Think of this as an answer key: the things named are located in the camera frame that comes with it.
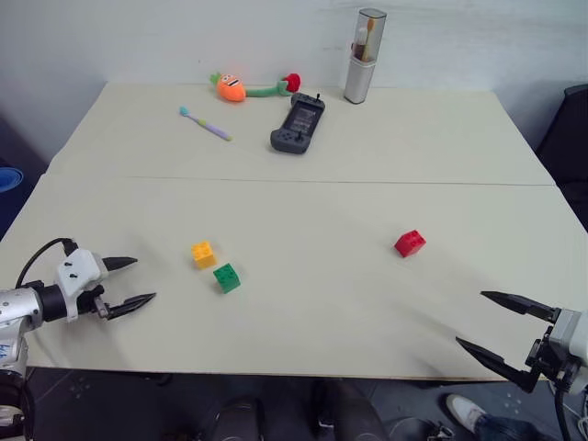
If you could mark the black chair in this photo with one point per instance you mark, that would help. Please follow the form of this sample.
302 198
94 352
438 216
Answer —
567 147

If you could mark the blue jeans leg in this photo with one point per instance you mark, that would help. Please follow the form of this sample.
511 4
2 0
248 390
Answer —
510 428

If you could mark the yellow toy brick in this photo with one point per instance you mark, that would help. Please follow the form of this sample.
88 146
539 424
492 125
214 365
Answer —
204 255

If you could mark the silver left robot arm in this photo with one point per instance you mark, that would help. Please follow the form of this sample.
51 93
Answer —
20 307

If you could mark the dark rounded shape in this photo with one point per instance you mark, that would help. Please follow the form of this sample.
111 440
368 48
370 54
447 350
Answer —
349 411
241 420

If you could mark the dark grey handheld game controller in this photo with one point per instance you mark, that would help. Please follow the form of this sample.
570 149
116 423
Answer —
298 124

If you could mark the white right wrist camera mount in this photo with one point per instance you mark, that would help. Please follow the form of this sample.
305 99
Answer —
570 331

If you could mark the silver toothbrush travel case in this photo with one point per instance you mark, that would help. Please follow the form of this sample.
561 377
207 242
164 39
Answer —
362 69

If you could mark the green toy brick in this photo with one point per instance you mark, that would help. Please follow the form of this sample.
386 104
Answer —
226 278

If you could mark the purple toothbrush with blue head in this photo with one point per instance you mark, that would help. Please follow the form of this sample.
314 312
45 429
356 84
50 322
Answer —
206 124

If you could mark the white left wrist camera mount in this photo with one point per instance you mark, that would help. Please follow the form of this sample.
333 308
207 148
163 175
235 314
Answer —
75 272

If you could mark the white shoe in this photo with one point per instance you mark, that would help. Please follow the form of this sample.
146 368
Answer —
465 410

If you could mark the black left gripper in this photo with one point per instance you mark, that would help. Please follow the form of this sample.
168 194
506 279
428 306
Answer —
90 299

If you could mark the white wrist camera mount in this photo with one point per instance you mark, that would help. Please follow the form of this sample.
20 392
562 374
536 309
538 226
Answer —
570 331
75 272

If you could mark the orange carrot plush toy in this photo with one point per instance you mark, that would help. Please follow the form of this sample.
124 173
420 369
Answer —
232 88

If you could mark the red toy brick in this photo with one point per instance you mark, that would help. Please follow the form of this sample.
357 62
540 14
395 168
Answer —
409 243

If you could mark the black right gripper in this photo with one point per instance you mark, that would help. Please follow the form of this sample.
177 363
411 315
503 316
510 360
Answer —
549 360

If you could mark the toothbrush inside clear lid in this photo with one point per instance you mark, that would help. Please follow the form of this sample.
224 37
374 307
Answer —
365 41

